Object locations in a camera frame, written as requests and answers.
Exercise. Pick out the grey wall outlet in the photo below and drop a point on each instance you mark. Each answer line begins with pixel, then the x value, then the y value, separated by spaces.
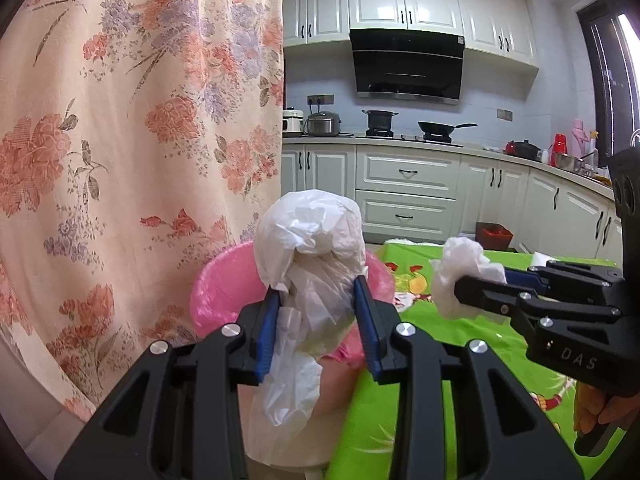
pixel 505 114
pixel 320 99

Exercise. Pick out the black gas stove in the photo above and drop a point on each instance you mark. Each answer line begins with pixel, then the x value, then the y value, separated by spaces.
pixel 400 136

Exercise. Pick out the brown bin with red liner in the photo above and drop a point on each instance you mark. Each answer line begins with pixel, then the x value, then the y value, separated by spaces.
pixel 494 237

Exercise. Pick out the black range hood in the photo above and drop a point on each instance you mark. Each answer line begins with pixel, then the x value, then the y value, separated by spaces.
pixel 405 65

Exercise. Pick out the white two-door wall cabinet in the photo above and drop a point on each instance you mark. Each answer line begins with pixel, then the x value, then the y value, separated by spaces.
pixel 317 10
pixel 500 25

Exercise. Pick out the steel bowl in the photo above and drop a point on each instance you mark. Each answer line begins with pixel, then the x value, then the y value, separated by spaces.
pixel 569 162

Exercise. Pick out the floral curtain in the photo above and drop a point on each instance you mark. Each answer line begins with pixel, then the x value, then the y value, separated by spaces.
pixel 125 110

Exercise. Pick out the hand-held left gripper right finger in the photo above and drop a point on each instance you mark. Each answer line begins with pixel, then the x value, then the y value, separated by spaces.
pixel 366 335

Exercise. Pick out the person's right hand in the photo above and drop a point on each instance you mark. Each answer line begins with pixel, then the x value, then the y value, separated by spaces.
pixel 590 407

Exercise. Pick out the white drawer base cabinet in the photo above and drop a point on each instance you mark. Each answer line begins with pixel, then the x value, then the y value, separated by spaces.
pixel 405 195

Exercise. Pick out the pink bin with pink liner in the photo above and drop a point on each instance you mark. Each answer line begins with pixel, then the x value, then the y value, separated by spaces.
pixel 215 290

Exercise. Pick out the dark window frame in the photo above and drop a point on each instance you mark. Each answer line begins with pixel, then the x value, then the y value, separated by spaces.
pixel 600 85

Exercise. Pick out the white rice cooker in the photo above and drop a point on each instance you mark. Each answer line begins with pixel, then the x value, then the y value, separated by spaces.
pixel 293 122

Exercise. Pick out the pink thermos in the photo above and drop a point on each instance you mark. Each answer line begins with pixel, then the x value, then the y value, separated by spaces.
pixel 578 137

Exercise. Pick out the white kitchen countertop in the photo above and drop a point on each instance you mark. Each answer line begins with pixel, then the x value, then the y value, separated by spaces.
pixel 475 149

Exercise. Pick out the red pot with black lid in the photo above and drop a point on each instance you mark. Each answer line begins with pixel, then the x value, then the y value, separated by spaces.
pixel 522 150

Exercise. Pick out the black wok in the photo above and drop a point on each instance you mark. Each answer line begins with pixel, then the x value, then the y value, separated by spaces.
pixel 437 129

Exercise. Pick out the green printed tablecloth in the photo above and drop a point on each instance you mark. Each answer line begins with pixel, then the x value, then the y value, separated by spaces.
pixel 360 435

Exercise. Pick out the white two-door base cabinet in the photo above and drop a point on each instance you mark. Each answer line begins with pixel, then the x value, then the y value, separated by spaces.
pixel 575 215
pixel 515 200
pixel 320 170

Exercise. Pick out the white tissue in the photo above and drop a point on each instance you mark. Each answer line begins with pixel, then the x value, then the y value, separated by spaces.
pixel 460 260

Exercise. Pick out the steel pressure cooker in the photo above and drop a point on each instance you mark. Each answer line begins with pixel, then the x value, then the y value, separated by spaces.
pixel 324 124

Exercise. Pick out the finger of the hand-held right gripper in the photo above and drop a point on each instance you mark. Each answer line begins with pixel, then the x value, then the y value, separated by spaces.
pixel 480 292
pixel 575 276

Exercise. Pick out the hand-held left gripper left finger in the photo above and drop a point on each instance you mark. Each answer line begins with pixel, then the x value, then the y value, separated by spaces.
pixel 267 335

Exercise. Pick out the black stock pot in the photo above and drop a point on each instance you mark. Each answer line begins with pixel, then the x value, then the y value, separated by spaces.
pixel 380 120

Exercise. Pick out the white plastic bag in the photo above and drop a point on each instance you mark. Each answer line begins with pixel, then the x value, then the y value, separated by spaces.
pixel 310 240

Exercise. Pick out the clear spray bottle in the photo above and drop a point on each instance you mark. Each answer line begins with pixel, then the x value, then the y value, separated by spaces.
pixel 593 152

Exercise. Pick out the white wall cabinet over hood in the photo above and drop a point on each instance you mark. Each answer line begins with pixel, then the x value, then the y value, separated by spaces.
pixel 405 2

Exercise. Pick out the red thermos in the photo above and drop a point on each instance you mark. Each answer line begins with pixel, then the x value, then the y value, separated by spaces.
pixel 559 150

